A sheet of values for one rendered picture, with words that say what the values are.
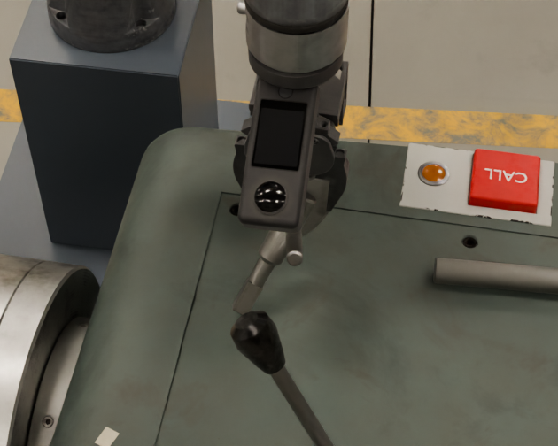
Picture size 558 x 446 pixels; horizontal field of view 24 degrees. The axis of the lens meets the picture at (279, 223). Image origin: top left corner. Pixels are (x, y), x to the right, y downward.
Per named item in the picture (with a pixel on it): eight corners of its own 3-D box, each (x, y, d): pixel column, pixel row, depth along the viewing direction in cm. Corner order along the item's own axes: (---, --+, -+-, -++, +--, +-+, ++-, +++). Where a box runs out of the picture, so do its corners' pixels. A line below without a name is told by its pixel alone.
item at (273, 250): (251, 321, 106) (318, 204, 103) (227, 310, 106) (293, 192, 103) (251, 311, 108) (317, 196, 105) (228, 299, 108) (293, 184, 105)
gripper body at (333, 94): (349, 111, 108) (356, 3, 98) (335, 189, 103) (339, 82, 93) (259, 100, 109) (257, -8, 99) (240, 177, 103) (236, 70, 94)
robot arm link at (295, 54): (341, 41, 90) (226, 27, 91) (339, 87, 93) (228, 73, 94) (355, -30, 94) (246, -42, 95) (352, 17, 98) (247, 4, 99)
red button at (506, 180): (538, 169, 119) (541, 154, 117) (534, 219, 115) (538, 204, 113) (472, 160, 119) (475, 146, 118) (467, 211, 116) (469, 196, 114)
